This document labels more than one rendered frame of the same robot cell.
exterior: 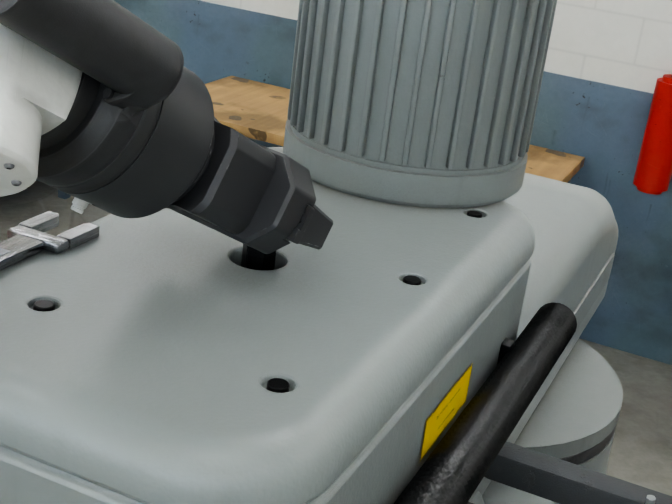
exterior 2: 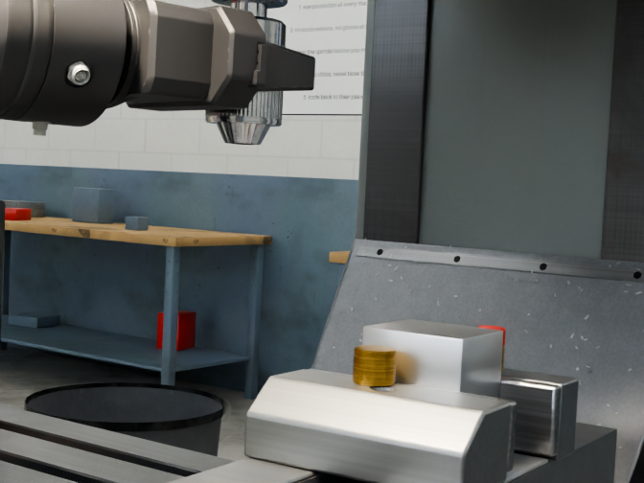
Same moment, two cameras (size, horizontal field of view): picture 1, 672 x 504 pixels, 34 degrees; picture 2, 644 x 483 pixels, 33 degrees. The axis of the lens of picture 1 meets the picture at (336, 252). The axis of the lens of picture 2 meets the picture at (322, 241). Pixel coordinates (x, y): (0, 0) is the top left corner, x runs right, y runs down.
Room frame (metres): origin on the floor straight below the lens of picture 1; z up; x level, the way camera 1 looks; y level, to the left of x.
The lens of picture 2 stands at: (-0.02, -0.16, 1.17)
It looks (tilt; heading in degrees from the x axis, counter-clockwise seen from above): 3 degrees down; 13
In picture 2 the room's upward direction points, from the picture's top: 3 degrees clockwise
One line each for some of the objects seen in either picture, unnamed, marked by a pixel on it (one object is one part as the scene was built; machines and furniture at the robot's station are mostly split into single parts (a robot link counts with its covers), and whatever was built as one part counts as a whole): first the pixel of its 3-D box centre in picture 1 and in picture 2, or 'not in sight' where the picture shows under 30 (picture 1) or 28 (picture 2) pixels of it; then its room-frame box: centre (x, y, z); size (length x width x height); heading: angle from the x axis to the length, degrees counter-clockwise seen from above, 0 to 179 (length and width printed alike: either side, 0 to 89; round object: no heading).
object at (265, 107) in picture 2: not in sight; (244, 82); (0.63, 0.05, 1.23); 0.05 x 0.05 x 0.06
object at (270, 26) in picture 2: not in sight; (247, 29); (0.63, 0.05, 1.26); 0.05 x 0.05 x 0.01
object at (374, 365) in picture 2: not in sight; (374, 365); (0.55, -0.06, 1.08); 0.02 x 0.02 x 0.02
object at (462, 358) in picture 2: not in sight; (430, 382); (0.58, -0.08, 1.07); 0.06 x 0.05 x 0.06; 71
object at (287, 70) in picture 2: not in sight; (276, 67); (0.62, 0.02, 1.24); 0.06 x 0.02 x 0.03; 145
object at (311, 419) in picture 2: not in sight; (378, 428); (0.53, -0.06, 1.05); 0.12 x 0.06 x 0.04; 71
